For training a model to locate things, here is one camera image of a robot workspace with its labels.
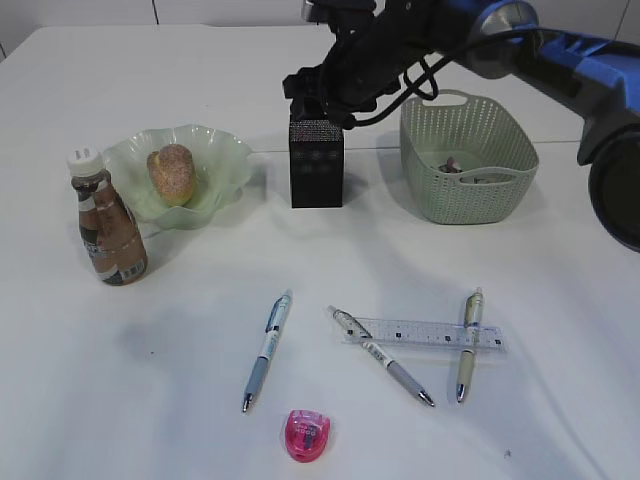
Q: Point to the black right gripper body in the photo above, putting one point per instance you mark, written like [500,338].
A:
[372,50]

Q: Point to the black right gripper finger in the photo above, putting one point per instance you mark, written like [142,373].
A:
[305,108]
[345,120]

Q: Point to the white paper ball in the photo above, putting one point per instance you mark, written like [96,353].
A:
[450,166]

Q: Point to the grey paper ball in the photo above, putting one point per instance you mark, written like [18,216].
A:
[486,179]

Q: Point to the brown bread roll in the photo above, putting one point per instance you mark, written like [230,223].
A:
[172,173]

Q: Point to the clear plastic ruler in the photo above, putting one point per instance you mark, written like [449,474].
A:
[431,334]

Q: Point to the beige ballpoint pen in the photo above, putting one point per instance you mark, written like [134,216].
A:
[472,318]

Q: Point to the brown coffee bottle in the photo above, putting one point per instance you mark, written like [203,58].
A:
[107,227]

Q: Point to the pink pencil sharpener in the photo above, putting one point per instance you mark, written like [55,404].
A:
[306,435]

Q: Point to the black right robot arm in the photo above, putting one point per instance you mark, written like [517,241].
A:
[596,78]

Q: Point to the black pen holder box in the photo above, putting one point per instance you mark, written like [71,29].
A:
[316,152]

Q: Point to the green wavy glass plate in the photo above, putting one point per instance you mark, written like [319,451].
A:
[221,170]

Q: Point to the green plastic woven basket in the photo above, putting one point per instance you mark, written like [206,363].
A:
[485,139]

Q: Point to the blue white ballpoint pen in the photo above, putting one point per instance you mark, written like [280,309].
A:
[276,320]

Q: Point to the grey white ballpoint pen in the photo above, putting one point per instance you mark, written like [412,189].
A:
[356,331]

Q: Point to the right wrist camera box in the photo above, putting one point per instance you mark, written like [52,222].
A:
[321,11]

